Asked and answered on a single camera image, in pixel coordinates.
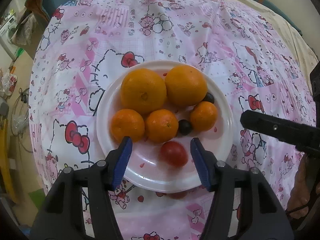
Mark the red cherry tomato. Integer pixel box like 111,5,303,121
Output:
159,141,188,168

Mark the small orange mandarin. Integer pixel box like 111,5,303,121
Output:
189,101,218,132

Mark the dark purple grape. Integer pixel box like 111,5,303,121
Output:
202,92,215,104

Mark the medium orange mandarin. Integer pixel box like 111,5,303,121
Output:
164,65,208,107

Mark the person's right hand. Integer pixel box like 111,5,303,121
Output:
286,154,319,222

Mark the green mat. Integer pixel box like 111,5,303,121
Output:
28,189,46,210

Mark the large orange with leaf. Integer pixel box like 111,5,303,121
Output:
120,68,167,115

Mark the yellow wooden chair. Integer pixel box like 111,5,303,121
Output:
1,119,19,204

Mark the Hello Kitty pink tablecloth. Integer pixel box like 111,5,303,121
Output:
29,0,317,239

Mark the white washing machine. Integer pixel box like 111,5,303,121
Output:
1,11,20,61

